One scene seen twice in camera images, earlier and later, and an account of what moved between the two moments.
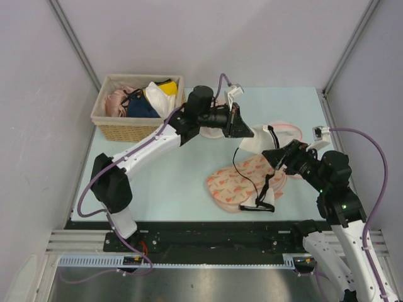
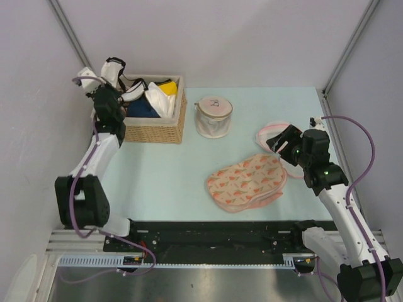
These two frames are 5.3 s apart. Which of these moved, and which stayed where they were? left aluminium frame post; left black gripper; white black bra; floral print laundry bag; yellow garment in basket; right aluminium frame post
Moved: left black gripper; white black bra
Stayed: right aluminium frame post; yellow garment in basket; left aluminium frame post; floral print laundry bag
